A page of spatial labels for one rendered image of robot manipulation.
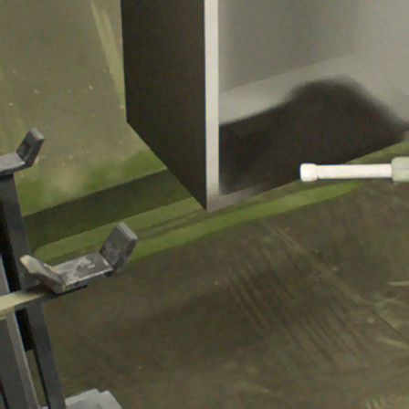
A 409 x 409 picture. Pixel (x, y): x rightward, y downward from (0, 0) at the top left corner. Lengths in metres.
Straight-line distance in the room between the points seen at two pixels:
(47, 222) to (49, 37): 0.50
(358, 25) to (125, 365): 0.95
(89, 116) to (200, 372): 0.86
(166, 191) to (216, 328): 0.59
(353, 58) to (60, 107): 0.81
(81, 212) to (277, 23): 0.80
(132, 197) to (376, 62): 0.80
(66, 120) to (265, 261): 0.65
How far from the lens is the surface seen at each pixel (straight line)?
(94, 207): 2.92
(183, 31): 1.97
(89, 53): 2.99
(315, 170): 2.08
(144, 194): 2.97
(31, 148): 0.92
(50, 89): 2.94
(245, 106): 2.41
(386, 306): 2.55
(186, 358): 2.44
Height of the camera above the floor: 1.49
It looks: 29 degrees down
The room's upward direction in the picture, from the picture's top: 7 degrees counter-clockwise
